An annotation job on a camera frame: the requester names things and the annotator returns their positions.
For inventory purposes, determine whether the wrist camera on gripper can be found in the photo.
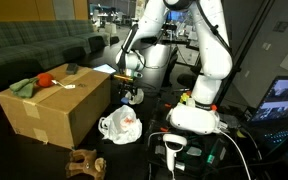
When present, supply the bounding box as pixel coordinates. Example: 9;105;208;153
113;70;144;82

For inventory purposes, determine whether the green plaid sofa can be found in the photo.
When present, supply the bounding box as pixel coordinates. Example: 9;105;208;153
0;19;110;93

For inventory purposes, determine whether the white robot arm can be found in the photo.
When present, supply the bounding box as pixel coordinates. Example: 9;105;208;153
115;0;232;105

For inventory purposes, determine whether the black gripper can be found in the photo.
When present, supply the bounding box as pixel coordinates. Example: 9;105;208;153
118;81;138;95

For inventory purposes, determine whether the red plush carrot toy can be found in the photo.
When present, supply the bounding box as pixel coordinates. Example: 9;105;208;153
9;73;54;98

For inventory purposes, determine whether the white cloth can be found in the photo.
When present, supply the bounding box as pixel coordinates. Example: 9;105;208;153
125;89;144;105

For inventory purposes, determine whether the large cardboard box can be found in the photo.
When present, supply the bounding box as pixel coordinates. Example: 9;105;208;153
0;65;111;149

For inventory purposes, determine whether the white plastic bag orange print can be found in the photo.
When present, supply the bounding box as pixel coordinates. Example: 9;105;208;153
98;105;142;145

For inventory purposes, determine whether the dark grey sponge block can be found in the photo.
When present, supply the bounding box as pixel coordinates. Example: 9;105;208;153
66;63;78;75

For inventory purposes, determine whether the blue knitted cloth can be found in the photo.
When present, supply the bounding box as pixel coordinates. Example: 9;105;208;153
120;97;129;104

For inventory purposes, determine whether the white VR headset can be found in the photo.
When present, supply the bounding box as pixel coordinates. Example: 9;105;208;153
167;103;220;135

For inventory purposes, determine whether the open laptop computer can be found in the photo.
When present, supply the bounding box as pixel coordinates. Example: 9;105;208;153
246;76;288;161

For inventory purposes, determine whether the brown plush moose toy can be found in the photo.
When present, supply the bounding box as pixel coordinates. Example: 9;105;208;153
65;149;106;180

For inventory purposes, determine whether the tablet with lit screen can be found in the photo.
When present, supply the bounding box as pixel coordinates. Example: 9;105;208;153
94;64;116;74

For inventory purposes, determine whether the white cable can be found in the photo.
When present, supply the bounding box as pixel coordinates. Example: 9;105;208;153
217;129;253;180

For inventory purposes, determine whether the white VR controller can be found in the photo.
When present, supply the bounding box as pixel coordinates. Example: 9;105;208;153
163;133;187;171

